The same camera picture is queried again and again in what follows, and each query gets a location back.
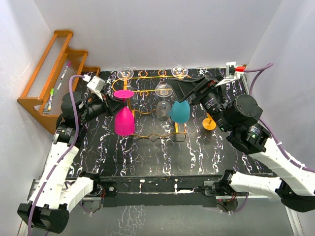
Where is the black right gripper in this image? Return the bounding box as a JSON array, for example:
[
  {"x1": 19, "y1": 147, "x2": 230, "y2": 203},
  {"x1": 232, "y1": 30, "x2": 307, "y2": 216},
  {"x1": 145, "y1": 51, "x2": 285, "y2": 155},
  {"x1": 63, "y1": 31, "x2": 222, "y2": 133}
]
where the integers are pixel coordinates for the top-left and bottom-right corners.
[{"x1": 168, "y1": 75, "x2": 233, "y2": 133}]

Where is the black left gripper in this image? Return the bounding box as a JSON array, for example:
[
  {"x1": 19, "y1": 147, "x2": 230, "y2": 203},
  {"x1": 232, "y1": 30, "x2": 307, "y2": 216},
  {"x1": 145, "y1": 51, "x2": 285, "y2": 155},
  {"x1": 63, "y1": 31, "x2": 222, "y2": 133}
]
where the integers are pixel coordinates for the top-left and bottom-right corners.
[{"x1": 78, "y1": 89, "x2": 126, "y2": 124}]

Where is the clear wine glass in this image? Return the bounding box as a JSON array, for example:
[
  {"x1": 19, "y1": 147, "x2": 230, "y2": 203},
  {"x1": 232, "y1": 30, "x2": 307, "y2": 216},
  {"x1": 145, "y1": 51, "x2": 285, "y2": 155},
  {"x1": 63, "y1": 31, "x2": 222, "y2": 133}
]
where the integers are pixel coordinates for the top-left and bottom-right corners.
[
  {"x1": 171, "y1": 64, "x2": 188, "y2": 79},
  {"x1": 155, "y1": 84, "x2": 173, "y2": 121},
  {"x1": 117, "y1": 67, "x2": 134, "y2": 91}
]

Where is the pink plastic wine glass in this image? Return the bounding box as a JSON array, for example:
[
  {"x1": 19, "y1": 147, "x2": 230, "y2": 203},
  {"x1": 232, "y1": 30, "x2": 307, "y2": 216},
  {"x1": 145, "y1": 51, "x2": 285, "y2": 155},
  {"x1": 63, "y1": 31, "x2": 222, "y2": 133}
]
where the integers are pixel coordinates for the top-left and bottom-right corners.
[{"x1": 114, "y1": 89, "x2": 135, "y2": 136}]

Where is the blue plastic wine glass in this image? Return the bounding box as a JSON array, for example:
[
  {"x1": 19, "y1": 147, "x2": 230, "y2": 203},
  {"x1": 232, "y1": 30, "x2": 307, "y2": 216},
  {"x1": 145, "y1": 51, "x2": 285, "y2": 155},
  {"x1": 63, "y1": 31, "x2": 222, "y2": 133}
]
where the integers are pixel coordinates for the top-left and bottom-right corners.
[{"x1": 170, "y1": 100, "x2": 190, "y2": 123}]

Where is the orange plastic wine glass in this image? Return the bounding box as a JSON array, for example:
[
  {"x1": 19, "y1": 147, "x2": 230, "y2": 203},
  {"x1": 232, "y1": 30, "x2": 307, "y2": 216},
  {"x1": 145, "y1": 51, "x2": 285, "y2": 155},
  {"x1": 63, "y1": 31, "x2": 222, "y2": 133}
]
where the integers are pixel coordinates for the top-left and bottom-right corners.
[{"x1": 202, "y1": 118, "x2": 217, "y2": 130}]

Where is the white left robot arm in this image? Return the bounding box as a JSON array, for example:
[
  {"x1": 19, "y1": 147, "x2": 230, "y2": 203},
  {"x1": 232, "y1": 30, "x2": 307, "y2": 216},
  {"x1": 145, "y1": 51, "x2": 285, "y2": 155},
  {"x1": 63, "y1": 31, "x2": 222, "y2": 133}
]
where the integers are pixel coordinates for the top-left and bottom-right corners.
[{"x1": 17, "y1": 92, "x2": 126, "y2": 236}]

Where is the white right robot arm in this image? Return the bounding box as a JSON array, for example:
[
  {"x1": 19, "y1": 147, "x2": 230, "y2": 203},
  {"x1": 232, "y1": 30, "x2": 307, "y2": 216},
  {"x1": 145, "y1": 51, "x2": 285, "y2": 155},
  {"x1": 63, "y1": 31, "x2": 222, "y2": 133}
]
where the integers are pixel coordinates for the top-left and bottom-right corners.
[{"x1": 169, "y1": 75, "x2": 315, "y2": 212}]

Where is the green capped marker pen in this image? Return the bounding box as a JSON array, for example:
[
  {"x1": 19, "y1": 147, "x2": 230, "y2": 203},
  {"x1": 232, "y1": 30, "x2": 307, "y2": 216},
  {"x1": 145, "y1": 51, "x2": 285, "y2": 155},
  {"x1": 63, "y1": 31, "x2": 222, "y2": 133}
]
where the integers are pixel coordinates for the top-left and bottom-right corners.
[{"x1": 48, "y1": 88, "x2": 58, "y2": 111}]

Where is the orange wooden tiered shelf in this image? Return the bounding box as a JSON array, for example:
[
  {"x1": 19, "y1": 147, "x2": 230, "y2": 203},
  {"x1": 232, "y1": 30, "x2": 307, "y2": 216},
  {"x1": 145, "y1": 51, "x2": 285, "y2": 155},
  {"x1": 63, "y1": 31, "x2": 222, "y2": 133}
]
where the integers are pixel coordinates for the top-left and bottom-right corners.
[{"x1": 17, "y1": 29, "x2": 100, "y2": 134}]

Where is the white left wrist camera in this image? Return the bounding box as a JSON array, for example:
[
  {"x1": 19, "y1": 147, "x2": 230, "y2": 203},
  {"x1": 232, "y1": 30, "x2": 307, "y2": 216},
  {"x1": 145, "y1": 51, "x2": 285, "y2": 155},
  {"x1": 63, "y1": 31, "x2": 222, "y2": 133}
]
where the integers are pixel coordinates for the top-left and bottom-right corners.
[{"x1": 83, "y1": 74, "x2": 105, "y2": 100}]

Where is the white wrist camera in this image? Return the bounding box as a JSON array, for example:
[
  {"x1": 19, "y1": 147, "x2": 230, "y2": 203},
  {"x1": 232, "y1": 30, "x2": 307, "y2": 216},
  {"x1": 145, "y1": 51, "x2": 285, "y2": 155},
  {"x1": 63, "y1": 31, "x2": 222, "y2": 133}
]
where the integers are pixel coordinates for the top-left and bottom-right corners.
[
  {"x1": 215, "y1": 61, "x2": 246, "y2": 87},
  {"x1": 83, "y1": 74, "x2": 105, "y2": 100}
]

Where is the gold wire wine glass rack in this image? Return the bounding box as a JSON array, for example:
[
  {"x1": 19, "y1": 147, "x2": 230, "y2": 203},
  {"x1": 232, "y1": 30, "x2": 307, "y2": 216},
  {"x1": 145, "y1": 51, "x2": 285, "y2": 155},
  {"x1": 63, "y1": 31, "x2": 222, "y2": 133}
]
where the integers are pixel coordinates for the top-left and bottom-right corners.
[{"x1": 112, "y1": 69, "x2": 195, "y2": 138}]

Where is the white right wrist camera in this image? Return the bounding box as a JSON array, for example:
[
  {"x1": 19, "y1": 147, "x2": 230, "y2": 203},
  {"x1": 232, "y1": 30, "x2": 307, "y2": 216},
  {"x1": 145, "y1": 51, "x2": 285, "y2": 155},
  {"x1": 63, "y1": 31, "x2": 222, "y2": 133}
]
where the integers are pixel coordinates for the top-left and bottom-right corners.
[{"x1": 215, "y1": 61, "x2": 246, "y2": 87}]

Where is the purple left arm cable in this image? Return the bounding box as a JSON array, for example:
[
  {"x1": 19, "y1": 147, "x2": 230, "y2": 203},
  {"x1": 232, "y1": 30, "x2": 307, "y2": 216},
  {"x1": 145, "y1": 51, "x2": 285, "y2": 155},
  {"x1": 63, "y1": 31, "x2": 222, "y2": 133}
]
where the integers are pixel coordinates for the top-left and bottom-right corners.
[{"x1": 26, "y1": 75, "x2": 93, "y2": 236}]

